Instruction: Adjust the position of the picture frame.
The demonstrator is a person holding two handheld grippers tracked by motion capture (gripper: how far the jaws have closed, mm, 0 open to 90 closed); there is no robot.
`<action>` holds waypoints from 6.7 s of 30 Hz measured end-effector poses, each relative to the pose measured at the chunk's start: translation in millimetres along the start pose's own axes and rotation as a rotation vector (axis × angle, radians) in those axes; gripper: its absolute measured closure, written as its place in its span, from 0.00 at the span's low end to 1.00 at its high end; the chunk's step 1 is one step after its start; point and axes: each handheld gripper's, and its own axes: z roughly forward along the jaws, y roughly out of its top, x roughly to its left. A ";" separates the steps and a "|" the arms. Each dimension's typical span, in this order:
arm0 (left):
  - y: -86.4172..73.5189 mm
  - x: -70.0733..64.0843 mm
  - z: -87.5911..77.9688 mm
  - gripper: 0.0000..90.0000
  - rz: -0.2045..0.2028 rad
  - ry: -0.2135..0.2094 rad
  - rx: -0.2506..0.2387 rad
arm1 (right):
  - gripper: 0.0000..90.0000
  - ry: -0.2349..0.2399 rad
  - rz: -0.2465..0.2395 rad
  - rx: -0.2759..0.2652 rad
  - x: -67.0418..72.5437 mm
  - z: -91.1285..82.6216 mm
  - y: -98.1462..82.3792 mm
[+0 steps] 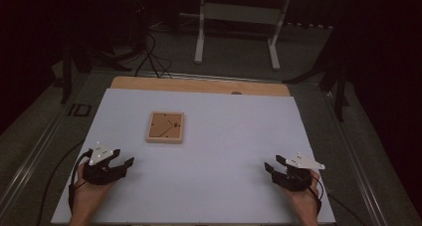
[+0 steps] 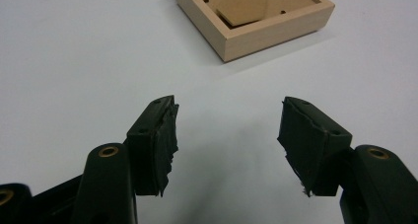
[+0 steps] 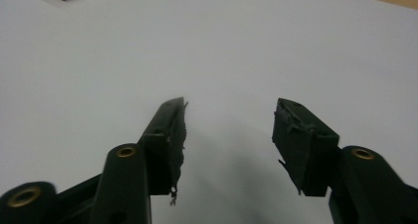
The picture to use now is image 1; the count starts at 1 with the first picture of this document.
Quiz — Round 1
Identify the wooden picture frame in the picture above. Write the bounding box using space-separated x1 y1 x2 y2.
145 111 185 144

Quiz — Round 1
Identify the black tripod stand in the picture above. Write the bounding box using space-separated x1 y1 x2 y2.
282 20 352 122

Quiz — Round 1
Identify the person's right hand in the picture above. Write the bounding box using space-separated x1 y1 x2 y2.
281 169 321 218

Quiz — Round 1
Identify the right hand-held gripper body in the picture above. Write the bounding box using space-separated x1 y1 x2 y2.
271 151 326 192

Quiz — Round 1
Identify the white metal stand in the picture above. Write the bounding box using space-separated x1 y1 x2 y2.
178 0 295 72

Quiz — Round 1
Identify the tangle of black cables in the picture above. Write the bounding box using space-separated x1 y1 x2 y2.
133 30 173 80

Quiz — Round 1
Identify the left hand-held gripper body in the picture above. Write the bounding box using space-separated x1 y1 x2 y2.
82 141 129 186

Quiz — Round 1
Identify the right hand-held gripper black cable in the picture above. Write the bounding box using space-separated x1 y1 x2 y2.
308 169 325 217

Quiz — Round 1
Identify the black floor socket plate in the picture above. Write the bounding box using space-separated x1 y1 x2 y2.
68 103 93 118

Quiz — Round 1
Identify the black floor cable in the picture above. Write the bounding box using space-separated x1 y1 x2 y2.
327 192 366 226
35 139 86 226

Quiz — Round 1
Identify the person's left hand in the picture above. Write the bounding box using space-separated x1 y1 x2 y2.
71 170 116 216

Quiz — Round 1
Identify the metal floor rail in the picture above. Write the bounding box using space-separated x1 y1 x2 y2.
142 71 283 85
321 86 387 226
0 100 73 217

